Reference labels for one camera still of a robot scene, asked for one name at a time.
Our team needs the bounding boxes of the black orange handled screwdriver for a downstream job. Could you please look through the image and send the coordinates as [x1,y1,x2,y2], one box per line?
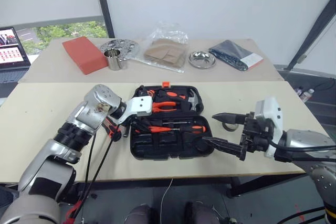
[161,121,207,134]

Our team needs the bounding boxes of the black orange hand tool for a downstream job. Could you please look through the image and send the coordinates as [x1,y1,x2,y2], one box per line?
[102,118,130,142]

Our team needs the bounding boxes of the black table frame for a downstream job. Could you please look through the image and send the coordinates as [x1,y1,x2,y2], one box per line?
[225,173,308,198]

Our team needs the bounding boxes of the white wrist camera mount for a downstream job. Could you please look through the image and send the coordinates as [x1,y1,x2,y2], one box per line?
[114,95,153,125]
[255,97,286,159]

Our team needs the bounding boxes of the dark blue folded packet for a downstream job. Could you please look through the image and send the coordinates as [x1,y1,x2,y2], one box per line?
[208,39,265,72]

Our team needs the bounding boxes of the thin white cable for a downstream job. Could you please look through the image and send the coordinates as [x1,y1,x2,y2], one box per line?
[160,178,174,224]

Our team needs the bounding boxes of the orange handled small screwdriver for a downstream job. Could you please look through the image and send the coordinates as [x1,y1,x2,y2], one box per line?
[148,126,181,133]

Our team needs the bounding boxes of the black window frame post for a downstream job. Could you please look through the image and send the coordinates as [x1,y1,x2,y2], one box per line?
[92,0,116,39]

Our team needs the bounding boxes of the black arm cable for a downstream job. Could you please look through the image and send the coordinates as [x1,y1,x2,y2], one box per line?
[80,129,98,206]
[75,126,122,216]
[269,140,336,163]

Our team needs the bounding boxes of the grey tape roll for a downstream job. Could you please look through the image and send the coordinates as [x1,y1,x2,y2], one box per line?
[222,121,240,132]

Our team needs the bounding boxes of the perforated round metal plate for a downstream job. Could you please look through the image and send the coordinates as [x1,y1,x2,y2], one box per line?
[99,38,142,69]

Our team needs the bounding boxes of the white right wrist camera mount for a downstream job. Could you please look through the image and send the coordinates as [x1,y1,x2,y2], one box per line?
[255,97,286,159]

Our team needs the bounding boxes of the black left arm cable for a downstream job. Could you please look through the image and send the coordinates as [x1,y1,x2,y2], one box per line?
[75,126,122,216]
[80,129,98,206]

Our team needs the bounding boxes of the open laptop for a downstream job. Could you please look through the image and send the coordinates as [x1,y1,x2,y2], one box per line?
[0,26,32,98]

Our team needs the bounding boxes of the orange handled pliers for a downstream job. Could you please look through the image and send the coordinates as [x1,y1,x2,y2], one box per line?
[152,101,182,114]

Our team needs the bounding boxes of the dark rounded shape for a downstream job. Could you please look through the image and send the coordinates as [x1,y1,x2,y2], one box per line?
[123,203,158,224]

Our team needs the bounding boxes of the shiny steel cup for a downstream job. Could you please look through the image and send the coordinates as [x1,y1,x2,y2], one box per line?
[103,48,122,71]

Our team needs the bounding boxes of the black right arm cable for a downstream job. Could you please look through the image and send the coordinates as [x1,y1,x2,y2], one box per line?
[269,140,336,163]

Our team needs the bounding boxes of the black diagonal pole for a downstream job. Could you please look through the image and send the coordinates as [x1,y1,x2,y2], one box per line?
[287,0,336,71]

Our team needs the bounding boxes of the small clear bottle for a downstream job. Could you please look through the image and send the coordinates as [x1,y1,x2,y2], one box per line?
[300,89,315,102]

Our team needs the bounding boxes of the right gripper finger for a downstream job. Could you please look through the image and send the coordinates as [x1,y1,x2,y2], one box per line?
[202,136,246,161]
[212,113,247,125]

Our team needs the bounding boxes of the silver head hammer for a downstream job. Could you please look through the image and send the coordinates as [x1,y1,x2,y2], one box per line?
[181,89,202,112]

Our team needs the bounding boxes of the black orange tool handle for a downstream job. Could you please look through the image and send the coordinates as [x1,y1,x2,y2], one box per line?
[157,89,186,101]

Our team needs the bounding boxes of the orange red block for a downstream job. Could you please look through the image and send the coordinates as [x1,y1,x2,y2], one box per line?
[62,36,109,76]

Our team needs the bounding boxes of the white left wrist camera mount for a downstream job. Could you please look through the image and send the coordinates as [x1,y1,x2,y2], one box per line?
[114,95,153,125]

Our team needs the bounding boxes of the clear plastic bag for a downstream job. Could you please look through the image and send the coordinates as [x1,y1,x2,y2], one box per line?
[139,20,190,74]

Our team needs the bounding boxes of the brown paper sheets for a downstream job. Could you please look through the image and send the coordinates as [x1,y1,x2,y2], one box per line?
[143,39,185,68]

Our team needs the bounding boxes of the black plastic tool case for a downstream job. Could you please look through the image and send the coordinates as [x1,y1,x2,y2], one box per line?
[130,81,215,161]

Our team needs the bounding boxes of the red cable tie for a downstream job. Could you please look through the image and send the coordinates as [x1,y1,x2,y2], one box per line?
[62,200,82,224]

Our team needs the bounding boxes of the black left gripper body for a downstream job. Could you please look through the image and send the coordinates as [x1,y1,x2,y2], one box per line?
[130,115,153,128]

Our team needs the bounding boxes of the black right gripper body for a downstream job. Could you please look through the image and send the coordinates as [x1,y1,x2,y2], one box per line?
[240,112,271,161]

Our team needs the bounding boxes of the shiny steel bowl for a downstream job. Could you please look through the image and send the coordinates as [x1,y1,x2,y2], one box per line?
[188,50,218,69]

